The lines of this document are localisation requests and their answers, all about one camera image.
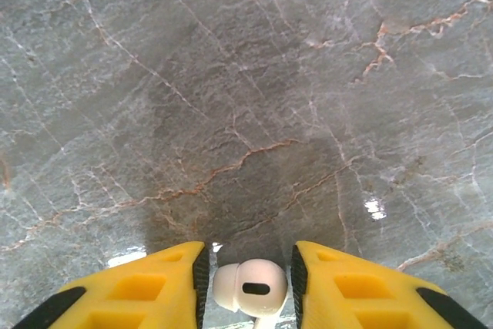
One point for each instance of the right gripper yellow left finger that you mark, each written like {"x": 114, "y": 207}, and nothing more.
{"x": 135, "y": 290}

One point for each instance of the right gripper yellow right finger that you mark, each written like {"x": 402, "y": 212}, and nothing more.
{"x": 366, "y": 294}

